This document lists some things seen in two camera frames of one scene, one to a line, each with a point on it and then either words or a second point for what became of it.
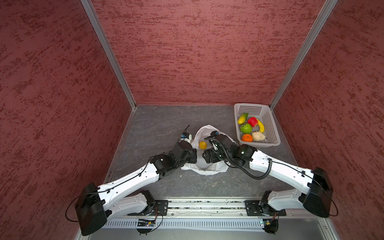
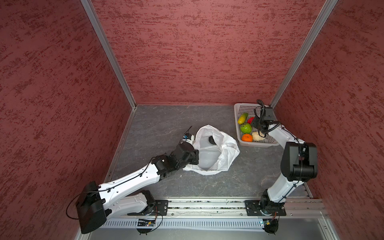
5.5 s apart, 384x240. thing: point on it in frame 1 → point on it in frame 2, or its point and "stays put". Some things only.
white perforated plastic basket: x=255 y=125 stays put
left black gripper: x=193 y=152 stays put
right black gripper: x=212 y=152 → x=253 y=123
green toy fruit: x=246 y=128 stays put
